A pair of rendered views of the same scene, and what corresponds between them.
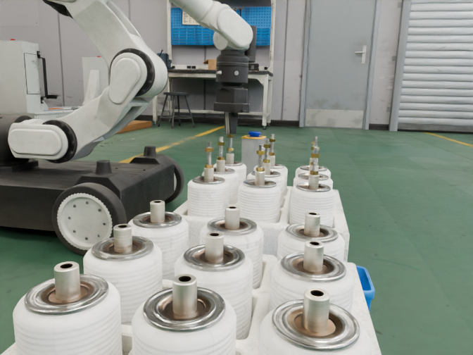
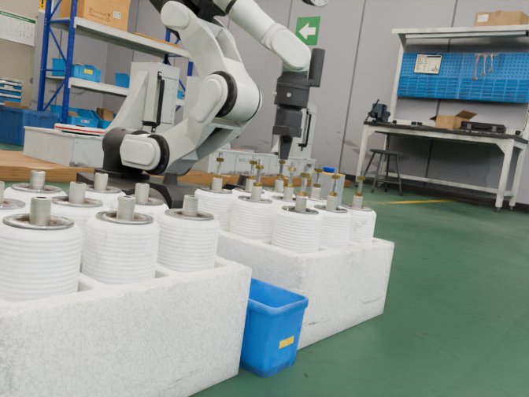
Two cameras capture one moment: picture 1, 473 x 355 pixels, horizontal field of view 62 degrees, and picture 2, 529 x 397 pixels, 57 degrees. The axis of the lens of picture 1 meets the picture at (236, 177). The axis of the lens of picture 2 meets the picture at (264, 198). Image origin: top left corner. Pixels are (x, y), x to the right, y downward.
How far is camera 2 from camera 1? 56 cm
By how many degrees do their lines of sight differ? 28
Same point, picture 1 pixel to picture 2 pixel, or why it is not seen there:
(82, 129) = (175, 145)
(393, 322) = (337, 376)
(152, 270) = not seen: hidden behind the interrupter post
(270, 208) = (252, 223)
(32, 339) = not seen: outside the picture
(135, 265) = (25, 195)
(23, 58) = not seen: hidden behind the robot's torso
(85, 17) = (191, 42)
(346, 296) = (122, 239)
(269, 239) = (237, 252)
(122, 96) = (203, 114)
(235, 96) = (284, 118)
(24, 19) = (251, 63)
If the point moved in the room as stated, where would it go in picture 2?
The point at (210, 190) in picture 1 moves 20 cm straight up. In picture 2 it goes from (206, 197) to (218, 105)
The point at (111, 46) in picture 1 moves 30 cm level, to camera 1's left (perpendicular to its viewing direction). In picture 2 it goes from (208, 69) to (136, 64)
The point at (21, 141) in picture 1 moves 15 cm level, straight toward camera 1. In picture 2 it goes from (127, 150) to (116, 150)
